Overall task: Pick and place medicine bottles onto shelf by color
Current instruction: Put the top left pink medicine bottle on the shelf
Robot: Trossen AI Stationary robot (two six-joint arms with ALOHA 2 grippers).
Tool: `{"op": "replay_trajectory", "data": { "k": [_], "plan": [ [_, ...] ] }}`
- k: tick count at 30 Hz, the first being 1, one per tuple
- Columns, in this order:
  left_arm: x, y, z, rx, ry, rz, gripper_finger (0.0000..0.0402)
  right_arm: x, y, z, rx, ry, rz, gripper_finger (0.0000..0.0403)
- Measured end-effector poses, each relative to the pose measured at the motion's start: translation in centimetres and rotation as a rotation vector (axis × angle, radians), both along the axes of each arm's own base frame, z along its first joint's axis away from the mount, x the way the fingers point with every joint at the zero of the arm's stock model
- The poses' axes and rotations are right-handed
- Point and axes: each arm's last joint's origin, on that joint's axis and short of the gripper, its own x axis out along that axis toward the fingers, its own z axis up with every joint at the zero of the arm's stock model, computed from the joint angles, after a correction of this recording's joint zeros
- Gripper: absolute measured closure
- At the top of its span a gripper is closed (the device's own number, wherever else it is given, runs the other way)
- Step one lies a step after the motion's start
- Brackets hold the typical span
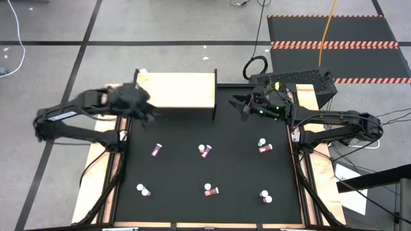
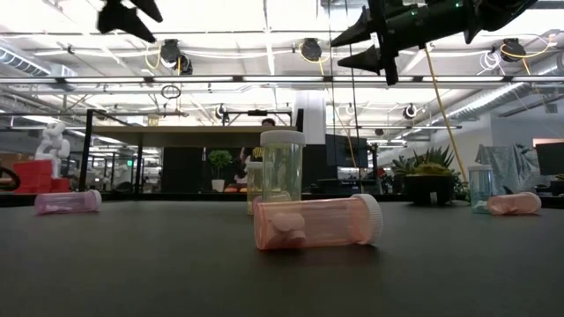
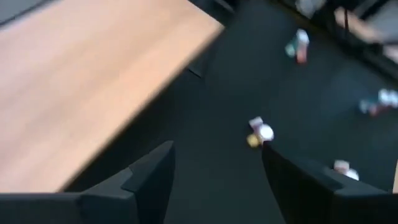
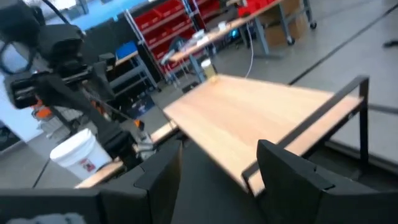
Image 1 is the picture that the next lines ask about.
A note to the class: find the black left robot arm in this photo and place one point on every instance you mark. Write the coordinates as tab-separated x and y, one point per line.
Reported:
90	136

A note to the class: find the small grey floor box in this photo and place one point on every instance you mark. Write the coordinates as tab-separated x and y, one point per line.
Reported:
2	71

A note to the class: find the black angled beam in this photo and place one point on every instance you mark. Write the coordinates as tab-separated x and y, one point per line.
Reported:
375	178

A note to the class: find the wooden table side board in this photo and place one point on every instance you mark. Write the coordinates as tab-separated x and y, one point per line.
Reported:
324	183
85	202

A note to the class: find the grey panel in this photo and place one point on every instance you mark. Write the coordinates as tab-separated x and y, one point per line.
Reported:
405	205

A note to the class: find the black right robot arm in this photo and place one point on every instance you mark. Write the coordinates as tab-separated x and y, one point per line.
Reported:
337	118

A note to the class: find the orange medicine bottle white cap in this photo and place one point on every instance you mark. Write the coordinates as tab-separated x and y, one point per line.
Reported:
212	192
268	199
266	148

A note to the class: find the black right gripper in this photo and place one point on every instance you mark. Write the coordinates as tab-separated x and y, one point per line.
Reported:
269	102

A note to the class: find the wooden shelf with black frame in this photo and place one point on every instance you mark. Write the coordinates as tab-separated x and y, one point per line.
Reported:
180	90

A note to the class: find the white paper sheet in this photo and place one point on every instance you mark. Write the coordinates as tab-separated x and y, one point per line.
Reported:
353	199

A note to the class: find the pink medicine bottle white cap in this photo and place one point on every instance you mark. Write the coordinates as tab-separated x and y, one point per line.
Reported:
156	149
207	151
145	192

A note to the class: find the white arm base tag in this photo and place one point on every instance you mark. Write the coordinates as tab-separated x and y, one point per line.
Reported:
123	135
295	136

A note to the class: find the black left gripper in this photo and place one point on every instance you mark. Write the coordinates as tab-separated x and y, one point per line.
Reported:
128	101

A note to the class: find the black perforated computer case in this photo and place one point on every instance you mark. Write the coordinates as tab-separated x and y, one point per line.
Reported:
298	77

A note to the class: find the black hazard-striped floor mat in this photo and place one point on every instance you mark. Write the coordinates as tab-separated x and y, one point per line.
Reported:
359	64
359	30

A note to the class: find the black diagonal frame brace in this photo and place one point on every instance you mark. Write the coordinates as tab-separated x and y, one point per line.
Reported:
102	194
315	192

